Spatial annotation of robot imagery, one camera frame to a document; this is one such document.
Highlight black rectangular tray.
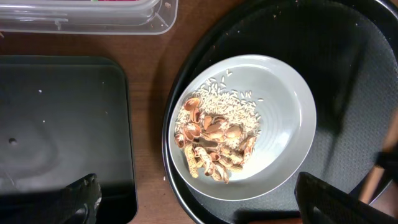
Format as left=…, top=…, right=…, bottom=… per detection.
left=1, top=55, right=137, bottom=223

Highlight grey plate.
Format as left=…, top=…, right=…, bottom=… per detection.
left=165, top=55, right=317, bottom=201

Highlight clear plastic bin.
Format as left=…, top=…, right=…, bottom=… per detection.
left=1, top=0, right=178, bottom=35

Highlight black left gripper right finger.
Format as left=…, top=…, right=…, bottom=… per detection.
left=295, top=172, right=397, bottom=224

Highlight round black serving tray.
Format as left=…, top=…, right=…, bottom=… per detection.
left=162, top=1, right=397, bottom=223

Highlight food scraps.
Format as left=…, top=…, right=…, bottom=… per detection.
left=174, top=77, right=261, bottom=184

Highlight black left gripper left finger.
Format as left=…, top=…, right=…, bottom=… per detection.
left=18, top=173, right=103, bottom=224

